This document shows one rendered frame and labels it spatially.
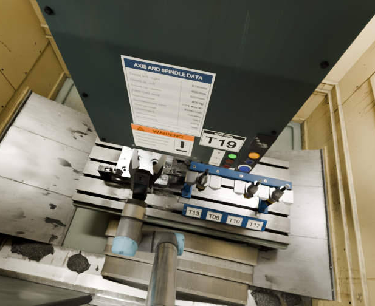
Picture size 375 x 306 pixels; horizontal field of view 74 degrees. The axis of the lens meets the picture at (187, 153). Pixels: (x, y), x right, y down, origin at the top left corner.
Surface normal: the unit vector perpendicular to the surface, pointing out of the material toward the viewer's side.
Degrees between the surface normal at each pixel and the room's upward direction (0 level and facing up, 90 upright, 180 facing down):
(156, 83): 90
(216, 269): 7
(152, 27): 90
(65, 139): 24
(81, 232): 0
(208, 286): 8
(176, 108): 90
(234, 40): 90
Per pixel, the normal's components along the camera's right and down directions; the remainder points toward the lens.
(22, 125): 0.48, -0.33
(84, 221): 0.08, -0.46
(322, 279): -0.33, -0.50
